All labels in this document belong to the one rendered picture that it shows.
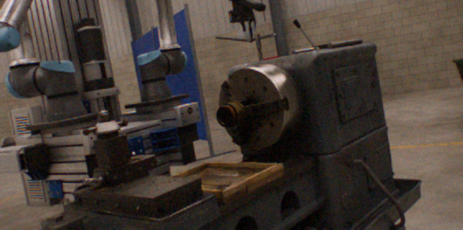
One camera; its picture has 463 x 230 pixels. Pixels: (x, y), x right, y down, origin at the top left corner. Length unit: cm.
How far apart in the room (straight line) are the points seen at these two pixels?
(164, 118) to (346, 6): 1002
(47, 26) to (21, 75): 32
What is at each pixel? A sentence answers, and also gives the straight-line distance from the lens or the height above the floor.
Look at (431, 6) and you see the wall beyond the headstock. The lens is 1153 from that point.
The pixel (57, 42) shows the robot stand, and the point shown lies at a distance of 203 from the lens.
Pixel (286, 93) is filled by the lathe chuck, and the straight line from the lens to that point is 155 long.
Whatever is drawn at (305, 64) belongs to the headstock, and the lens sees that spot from 164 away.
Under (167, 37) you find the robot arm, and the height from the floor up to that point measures 145.
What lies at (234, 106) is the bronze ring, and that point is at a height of 111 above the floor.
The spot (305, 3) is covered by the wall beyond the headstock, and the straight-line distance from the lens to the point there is 1208.
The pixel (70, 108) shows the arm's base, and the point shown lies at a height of 120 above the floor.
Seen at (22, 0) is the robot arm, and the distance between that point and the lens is 172.
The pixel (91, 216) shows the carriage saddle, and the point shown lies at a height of 90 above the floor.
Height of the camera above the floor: 123
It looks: 3 degrees down
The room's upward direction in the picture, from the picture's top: 10 degrees counter-clockwise
